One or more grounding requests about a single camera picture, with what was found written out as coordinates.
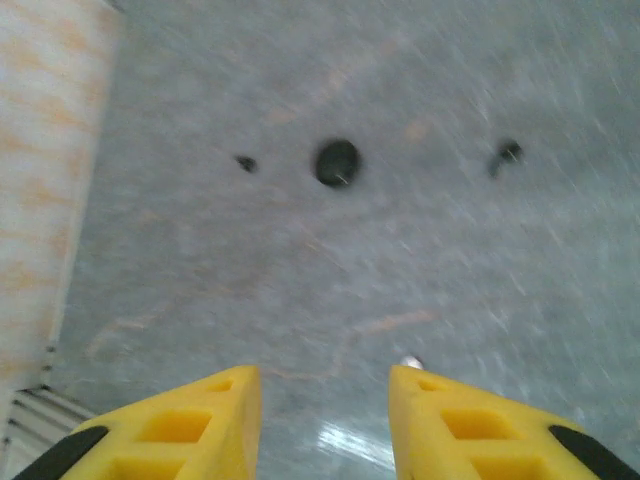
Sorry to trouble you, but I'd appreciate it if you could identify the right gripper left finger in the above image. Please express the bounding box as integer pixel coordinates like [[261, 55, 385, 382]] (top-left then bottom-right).
[[14, 364, 263, 480]]

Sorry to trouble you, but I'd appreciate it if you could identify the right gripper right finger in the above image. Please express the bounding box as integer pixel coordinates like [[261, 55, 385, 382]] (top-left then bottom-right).
[[389, 364, 640, 480]]

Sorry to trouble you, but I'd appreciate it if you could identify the black round charging case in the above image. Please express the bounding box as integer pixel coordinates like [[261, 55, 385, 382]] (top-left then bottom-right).
[[313, 137, 362, 189]]

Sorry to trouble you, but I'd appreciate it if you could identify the aluminium table side rail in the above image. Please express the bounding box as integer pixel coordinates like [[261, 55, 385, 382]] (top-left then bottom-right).
[[0, 344, 99, 480]]

